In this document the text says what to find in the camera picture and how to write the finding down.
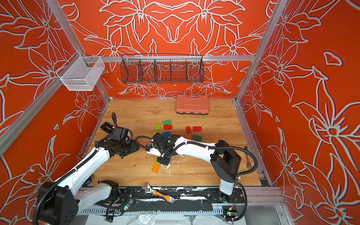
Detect dark green lego brick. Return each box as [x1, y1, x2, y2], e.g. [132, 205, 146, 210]
[192, 135, 203, 142]
[162, 120, 172, 126]

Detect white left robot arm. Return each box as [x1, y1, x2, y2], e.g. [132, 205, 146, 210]
[32, 139, 139, 225]

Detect small red lego brick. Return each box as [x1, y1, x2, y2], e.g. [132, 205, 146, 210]
[186, 126, 192, 134]

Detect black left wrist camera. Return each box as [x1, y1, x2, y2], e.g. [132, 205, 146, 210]
[110, 127, 133, 143]

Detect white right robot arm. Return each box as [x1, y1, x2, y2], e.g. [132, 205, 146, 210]
[145, 133, 242, 196]

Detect wide red lego brick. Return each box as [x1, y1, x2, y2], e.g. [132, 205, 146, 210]
[193, 126, 202, 132]

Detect blue lego brick back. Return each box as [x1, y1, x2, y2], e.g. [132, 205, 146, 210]
[161, 131, 171, 137]

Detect lime green lego brick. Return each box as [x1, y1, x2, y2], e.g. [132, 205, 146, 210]
[155, 123, 161, 131]

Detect green handled pliers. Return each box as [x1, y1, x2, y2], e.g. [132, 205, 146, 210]
[244, 146, 255, 170]

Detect orange handled adjustable wrench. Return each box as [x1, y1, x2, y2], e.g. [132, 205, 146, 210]
[142, 183, 175, 203]

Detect clear plastic wall bin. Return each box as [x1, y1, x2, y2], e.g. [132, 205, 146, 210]
[56, 56, 105, 92]

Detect dark green lego brick right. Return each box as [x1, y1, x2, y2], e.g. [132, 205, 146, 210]
[192, 135, 203, 142]

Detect salmon red tool case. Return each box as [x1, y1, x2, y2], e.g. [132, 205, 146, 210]
[175, 94, 209, 115]

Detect black wire wall basket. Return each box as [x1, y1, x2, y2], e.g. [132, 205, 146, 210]
[120, 54, 205, 84]

